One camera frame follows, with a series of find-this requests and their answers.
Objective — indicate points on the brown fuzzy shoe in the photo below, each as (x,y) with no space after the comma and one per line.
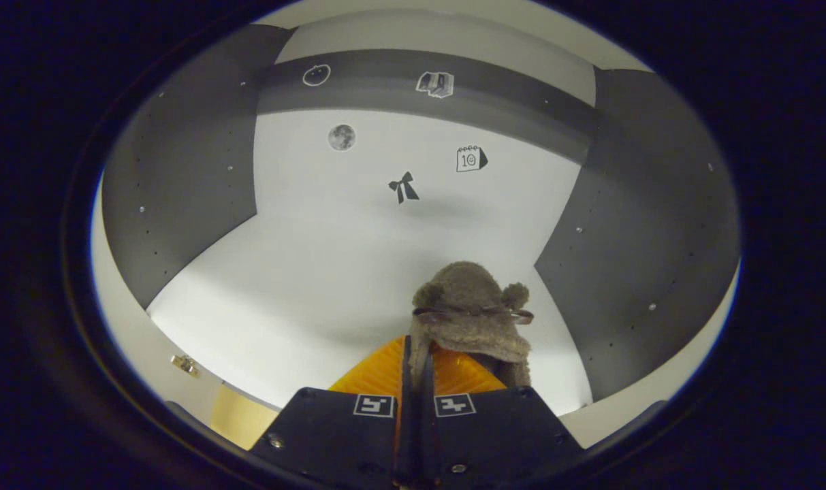
(467,299)

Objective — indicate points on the white shoe cabinet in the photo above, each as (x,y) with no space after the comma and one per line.
(358,258)

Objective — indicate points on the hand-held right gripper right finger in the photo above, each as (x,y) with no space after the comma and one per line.
(494,435)

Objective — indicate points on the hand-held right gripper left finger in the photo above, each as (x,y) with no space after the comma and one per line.
(344,435)

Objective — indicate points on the white cabinet door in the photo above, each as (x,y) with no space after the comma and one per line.
(133,340)
(658,401)

